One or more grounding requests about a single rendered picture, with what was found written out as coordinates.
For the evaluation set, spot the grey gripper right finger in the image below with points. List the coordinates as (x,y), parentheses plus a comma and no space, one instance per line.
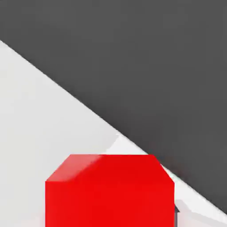
(188,219)

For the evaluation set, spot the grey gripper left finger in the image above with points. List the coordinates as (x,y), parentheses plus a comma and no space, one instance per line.
(38,221)

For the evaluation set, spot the small red cube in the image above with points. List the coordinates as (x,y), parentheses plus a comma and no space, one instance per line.
(110,193)

